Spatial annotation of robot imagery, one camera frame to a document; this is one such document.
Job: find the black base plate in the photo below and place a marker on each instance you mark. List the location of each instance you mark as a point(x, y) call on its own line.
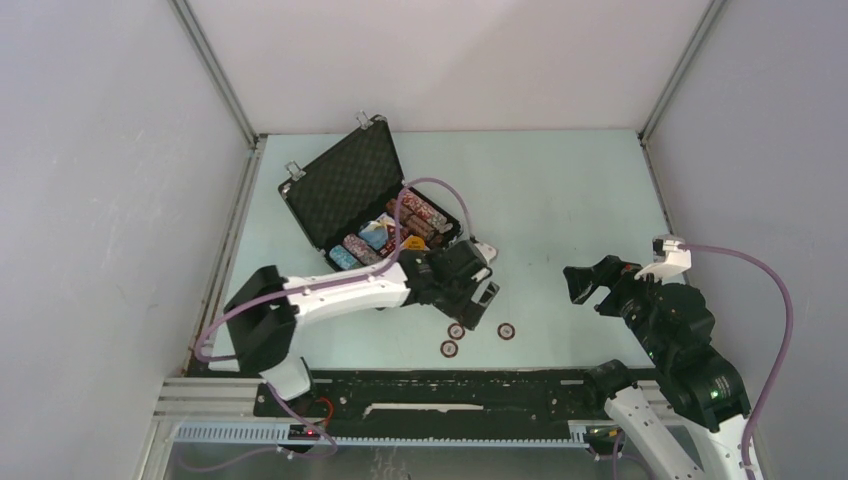
point(486, 405)

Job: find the black aluminium poker case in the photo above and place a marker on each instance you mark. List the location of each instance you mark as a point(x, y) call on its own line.
point(354, 181)

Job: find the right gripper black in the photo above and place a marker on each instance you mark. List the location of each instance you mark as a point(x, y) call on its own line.
point(619, 275)

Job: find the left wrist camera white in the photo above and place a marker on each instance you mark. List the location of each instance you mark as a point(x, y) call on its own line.
point(488, 252)

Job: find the aluminium frame rail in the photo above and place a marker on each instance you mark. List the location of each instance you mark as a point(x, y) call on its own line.
point(206, 399)

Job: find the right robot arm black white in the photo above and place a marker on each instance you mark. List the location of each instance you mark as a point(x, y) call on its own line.
point(673, 325)

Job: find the orange big blind button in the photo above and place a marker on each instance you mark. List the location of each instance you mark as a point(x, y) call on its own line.
point(414, 243)

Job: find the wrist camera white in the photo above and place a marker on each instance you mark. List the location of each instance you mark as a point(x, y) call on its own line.
point(488, 252)
point(670, 259)

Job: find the brown 100 poker chip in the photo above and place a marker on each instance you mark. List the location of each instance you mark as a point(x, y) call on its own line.
point(506, 331)
point(456, 332)
point(449, 349)

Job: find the light blue chip stack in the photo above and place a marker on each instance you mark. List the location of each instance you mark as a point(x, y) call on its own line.
point(343, 258)

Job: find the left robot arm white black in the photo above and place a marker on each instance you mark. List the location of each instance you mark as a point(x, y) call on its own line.
point(266, 314)

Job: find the brown chip stack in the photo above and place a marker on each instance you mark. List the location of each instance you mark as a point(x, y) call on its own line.
point(419, 227)

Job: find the red dice row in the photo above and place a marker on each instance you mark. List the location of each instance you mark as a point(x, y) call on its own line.
point(389, 245)

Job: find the purple blue chip stack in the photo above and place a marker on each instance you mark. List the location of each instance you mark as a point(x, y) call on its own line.
point(361, 250)

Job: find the blue playing card deck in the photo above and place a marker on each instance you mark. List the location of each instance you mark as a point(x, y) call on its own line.
point(373, 230)

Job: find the red white chip stack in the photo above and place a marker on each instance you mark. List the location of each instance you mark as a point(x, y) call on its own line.
point(427, 212)

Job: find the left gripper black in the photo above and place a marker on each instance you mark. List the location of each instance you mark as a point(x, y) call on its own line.
point(470, 315)

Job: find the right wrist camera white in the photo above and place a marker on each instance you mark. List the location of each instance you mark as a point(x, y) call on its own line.
point(670, 259)

